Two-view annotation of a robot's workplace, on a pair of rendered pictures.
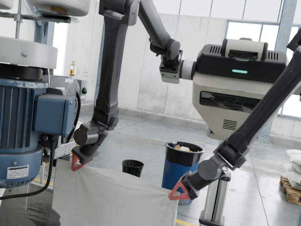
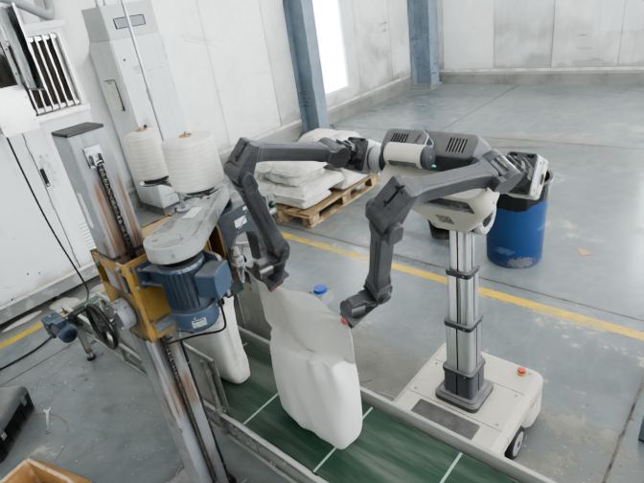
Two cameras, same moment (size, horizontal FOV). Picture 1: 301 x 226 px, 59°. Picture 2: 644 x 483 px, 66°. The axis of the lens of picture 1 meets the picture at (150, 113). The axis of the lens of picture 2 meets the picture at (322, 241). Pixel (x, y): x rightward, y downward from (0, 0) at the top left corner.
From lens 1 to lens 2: 1.06 m
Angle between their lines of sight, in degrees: 34
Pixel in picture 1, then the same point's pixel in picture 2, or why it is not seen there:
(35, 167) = (211, 316)
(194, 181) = not seen: hidden behind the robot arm
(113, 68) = (260, 218)
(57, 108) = (207, 282)
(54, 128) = (211, 294)
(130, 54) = not seen: outside the picture
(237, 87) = not seen: hidden behind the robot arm
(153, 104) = (526, 52)
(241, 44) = (397, 153)
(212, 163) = (348, 305)
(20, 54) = (171, 257)
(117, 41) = (250, 201)
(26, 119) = (193, 289)
